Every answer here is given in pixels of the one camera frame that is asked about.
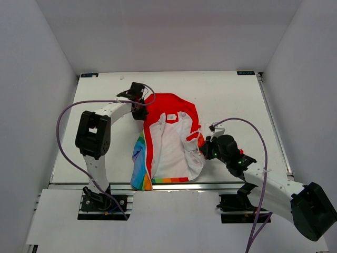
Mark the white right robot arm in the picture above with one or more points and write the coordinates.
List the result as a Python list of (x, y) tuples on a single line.
[(304, 205)]

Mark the blue corner label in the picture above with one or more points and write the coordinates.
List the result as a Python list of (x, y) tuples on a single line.
[(245, 73), (89, 75)]

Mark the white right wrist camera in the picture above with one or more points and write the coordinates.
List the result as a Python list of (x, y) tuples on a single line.
[(217, 130)]

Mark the aluminium front rail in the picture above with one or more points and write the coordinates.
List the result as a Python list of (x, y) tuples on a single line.
[(128, 187)]

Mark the rainbow red kids jacket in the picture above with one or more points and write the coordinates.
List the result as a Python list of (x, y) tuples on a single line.
[(168, 148)]

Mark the left blue corner label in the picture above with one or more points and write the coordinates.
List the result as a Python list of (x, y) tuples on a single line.
[(89, 75)]

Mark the aluminium right side rail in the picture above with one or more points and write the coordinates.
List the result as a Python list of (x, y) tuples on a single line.
[(279, 142)]

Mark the aluminium rail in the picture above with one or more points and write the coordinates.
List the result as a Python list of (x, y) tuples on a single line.
[(279, 142), (128, 187)]

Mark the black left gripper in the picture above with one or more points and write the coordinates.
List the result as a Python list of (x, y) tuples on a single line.
[(141, 116)]

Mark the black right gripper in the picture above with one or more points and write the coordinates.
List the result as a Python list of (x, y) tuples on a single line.
[(206, 147)]

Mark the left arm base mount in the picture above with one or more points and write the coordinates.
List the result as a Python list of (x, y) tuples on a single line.
[(98, 206)]

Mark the right blue corner label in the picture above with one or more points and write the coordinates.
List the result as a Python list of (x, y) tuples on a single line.
[(245, 73)]

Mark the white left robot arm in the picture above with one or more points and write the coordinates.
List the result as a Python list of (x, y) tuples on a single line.
[(93, 139)]

